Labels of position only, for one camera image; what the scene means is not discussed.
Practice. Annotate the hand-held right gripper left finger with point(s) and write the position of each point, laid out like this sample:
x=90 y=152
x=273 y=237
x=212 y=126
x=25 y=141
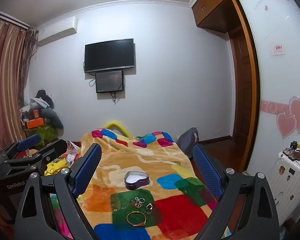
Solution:
x=88 y=170

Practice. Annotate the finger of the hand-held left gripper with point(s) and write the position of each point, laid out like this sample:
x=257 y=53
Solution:
x=52 y=150
x=27 y=142

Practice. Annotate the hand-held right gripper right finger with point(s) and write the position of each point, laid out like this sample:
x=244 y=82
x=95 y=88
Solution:
x=207 y=170

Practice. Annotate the purple heart-shaped tin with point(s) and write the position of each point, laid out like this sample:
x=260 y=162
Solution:
x=136 y=180

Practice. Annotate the small silver earrings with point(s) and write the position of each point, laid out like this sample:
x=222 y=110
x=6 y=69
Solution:
x=119 y=209

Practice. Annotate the yellow cloth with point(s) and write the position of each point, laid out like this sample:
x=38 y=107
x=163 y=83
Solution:
x=56 y=166

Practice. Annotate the green patterned box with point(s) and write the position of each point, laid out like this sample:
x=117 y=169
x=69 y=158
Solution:
x=43 y=133

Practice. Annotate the printed patterned cloth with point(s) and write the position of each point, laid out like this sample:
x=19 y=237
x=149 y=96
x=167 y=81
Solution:
x=72 y=152

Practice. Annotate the flat orange box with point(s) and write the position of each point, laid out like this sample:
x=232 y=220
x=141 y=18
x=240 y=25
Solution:
x=35 y=123

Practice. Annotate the small orange box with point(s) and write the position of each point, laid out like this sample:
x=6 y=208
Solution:
x=36 y=114

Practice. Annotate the dark purple bag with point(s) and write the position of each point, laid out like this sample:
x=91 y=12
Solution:
x=187 y=140

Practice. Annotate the pile of clothes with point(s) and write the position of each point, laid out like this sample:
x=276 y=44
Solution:
x=43 y=102

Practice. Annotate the yellow hoop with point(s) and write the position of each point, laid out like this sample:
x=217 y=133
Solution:
x=113 y=124

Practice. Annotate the colourful patchwork plush blanket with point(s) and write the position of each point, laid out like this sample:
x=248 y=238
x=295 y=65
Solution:
x=145 y=170

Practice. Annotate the striped red curtain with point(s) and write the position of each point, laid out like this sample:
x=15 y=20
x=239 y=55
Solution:
x=5 y=80

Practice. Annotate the white hard-shell suitcase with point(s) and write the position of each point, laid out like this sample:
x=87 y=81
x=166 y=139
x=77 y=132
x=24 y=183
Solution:
x=290 y=187

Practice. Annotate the cosmetics palette box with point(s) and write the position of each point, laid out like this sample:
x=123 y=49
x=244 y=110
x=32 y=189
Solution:
x=291 y=153

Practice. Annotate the white wardrobe door pink hearts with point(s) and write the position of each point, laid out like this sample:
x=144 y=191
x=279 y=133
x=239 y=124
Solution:
x=282 y=85

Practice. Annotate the white air conditioner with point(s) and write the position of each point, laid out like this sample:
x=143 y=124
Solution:
x=57 y=31

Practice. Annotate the paper note sticker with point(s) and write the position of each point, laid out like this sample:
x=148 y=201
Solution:
x=277 y=49

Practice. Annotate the wooden overhead cabinet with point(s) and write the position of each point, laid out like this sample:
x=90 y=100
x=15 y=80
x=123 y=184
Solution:
x=212 y=7

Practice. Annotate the small black wall monitor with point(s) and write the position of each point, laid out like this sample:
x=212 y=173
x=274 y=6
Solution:
x=109 y=81

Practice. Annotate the black wall television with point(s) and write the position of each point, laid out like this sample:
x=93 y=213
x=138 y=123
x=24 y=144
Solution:
x=109 y=55

